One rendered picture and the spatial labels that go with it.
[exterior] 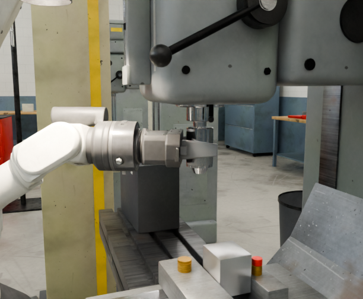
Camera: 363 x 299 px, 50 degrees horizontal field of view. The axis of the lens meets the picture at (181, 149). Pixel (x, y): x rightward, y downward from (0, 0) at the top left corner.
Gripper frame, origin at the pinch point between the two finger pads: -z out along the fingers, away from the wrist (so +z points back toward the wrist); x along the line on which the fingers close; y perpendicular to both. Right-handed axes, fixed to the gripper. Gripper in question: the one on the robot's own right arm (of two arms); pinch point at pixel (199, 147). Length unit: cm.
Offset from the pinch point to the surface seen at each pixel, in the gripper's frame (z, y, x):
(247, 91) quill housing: -7.1, -9.8, -7.8
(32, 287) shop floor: 113, 124, 178
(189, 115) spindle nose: 1.8, -5.7, -1.6
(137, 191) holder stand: 16.6, 16.9, 33.0
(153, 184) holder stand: 12.5, 15.2, 34.5
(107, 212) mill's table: 29, 29, 52
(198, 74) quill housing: 0.2, -12.1, -10.8
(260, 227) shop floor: -60, 123, 306
